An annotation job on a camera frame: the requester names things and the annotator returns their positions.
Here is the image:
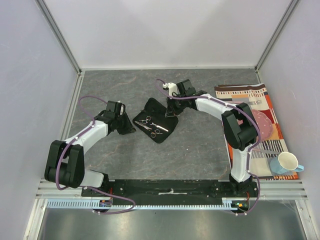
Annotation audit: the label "silver hair scissors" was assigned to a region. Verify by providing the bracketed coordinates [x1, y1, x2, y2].
[134, 116, 152, 131]

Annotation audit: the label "black zippered tool case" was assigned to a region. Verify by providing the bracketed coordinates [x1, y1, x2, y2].
[132, 97, 179, 144]

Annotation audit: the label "silver thinning scissors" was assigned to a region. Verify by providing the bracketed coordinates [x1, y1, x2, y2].
[150, 122, 169, 139]

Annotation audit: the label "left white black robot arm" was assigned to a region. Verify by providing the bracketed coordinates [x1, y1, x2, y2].
[44, 101, 136, 197]

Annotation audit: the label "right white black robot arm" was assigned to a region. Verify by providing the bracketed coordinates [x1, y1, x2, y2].
[160, 79, 261, 197]

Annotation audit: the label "colourful patterned placemat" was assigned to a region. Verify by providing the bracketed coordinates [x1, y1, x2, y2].
[214, 83, 299, 180]

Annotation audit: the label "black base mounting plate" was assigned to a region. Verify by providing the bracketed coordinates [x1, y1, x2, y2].
[81, 178, 261, 207]

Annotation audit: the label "pink dotted plate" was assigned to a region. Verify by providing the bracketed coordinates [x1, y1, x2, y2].
[251, 109, 273, 142]

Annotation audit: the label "light blue mug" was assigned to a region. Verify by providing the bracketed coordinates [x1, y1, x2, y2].
[269, 152, 304, 175]

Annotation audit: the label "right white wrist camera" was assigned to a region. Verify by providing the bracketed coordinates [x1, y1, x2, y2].
[162, 82, 180, 97]

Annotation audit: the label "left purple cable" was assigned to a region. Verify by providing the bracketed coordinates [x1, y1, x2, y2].
[55, 95, 137, 215]

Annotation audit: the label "purple cable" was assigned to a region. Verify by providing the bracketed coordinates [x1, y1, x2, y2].
[155, 79, 263, 216]
[55, 95, 137, 215]

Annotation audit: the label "pink handled fork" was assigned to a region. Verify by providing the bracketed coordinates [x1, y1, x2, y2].
[247, 100, 262, 106]

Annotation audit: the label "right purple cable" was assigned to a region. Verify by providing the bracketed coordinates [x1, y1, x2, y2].
[155, 79, 263, 216]

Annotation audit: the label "white slotted cable duct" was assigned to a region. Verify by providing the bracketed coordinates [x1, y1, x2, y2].
[46, 198, 245, 211]

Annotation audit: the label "aluminium frame rail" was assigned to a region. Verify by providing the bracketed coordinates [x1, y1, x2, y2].
[35, 0, 82, 75]

